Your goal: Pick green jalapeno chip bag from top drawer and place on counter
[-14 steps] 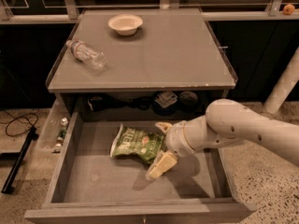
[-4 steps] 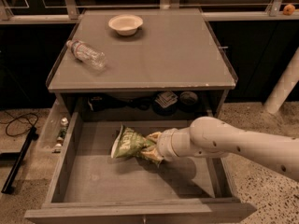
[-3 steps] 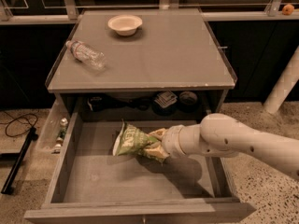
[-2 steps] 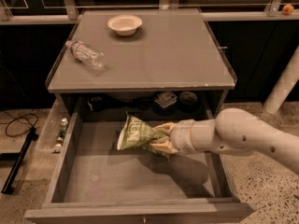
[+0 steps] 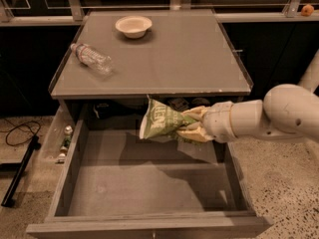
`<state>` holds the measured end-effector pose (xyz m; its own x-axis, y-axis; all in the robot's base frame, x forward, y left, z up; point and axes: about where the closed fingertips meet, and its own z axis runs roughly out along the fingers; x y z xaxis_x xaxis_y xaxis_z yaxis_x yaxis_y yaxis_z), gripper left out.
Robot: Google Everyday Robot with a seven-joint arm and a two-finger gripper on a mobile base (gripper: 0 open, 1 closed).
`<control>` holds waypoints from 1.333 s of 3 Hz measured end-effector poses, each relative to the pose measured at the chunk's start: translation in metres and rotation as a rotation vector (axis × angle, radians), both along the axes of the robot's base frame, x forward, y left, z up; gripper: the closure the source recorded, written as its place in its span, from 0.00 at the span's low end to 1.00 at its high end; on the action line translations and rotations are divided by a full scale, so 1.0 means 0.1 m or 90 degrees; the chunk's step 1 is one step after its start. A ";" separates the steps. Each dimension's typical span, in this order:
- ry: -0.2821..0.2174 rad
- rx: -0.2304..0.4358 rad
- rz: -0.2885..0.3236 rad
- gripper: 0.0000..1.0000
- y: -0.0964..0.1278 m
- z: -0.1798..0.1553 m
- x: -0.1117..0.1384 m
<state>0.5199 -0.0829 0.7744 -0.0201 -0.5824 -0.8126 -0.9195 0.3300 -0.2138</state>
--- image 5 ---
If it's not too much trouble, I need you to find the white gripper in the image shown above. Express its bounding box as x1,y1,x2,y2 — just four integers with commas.
177,102,236,143

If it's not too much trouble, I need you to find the green jalapeno chip bag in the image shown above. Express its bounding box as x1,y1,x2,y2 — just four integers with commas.
140,99,198,142

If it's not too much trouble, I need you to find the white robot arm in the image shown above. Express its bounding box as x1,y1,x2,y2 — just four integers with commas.
177,51,319,143

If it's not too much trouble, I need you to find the grey cabinet with counter top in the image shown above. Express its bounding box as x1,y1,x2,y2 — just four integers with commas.
50,9,253,114

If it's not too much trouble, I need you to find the black object under counter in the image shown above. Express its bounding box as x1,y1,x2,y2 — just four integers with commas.
93,100,147,120

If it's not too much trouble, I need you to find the open grey top drawer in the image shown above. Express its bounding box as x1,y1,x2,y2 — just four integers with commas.
26,117,275,239

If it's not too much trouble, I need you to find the black round container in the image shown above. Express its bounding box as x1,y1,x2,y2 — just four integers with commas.
191,98,210,107

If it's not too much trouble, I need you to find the stack of packets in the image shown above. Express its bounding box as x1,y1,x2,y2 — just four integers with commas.
167,98,189,112

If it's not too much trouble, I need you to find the clear plastic water bottle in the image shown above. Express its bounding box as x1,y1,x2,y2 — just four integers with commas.
71,43,113,76

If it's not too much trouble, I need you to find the white paper bowl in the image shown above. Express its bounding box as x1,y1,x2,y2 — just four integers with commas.
116,16,153,39

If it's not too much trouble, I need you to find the small bottle in bin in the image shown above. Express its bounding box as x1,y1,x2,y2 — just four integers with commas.
60,125,73,153

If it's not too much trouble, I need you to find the clear plastic bin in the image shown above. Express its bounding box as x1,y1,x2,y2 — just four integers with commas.
40,108,75,163

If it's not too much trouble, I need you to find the orange round object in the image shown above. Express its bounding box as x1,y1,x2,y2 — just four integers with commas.
301,4,314,16

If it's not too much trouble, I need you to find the black metal stand bar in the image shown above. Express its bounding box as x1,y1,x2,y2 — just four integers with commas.
1,135,41,207

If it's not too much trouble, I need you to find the metal railing frame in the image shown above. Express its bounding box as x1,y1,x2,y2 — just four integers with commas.
0,0,319,26

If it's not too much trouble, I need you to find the black cable on floor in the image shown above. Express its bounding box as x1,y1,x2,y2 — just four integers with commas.
0,117,43,147

